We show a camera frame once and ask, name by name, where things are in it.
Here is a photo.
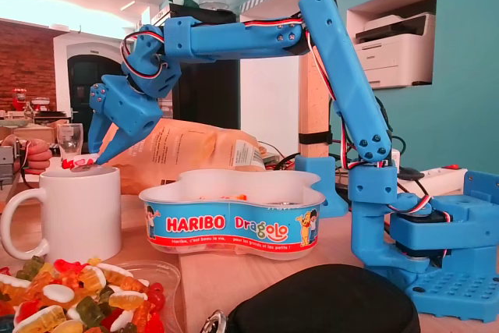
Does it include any red white candy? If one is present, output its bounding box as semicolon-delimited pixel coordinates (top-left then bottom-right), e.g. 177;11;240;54
61;154;101;172

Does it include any clear Haribo candy tub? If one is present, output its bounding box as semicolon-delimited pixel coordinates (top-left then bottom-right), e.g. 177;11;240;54
139;168;327;260

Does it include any person's hand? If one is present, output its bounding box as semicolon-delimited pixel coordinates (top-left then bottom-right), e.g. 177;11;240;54
24;139;54;173

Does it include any empty beer glass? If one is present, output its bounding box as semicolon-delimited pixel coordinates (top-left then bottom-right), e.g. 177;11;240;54
56;122;84;161

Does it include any dark arched door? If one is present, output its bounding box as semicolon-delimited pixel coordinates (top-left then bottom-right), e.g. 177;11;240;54
68;55;126;143

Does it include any orange crisps bag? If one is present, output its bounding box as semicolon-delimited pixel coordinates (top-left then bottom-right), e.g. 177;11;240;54
103;117;268;196

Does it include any white ceramic mug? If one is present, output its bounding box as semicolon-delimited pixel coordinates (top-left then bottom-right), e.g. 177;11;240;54
0;167;122;264

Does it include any black fridge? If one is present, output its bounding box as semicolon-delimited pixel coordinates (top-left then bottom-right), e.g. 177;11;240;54
150;3;239;131

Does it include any clear plastic gummy tray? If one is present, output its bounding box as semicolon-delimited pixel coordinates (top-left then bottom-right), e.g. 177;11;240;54
0;257;182;333

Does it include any white topped orange gummy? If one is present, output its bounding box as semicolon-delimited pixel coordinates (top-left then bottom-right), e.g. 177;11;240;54
41;284;76;303

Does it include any dark green gummy bear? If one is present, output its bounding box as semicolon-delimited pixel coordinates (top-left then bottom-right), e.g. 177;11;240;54
76;296;106;328

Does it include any metal keyring clip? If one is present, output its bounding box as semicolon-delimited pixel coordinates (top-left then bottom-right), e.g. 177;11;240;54
200;309;228;333

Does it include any black zip pouch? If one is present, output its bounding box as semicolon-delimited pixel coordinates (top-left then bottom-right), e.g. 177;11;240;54
225;264;421;333

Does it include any white office printer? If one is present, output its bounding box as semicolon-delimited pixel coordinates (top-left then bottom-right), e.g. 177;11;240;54
345;12;437;89

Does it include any white power strip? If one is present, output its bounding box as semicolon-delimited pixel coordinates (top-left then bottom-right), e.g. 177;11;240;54
397;165;469;196

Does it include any wooden post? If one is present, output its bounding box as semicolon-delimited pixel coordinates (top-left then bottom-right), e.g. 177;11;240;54
299;0;332;158

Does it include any blue post clamp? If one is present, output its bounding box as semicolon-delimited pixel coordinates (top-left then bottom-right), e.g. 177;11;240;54
295;155;349;220

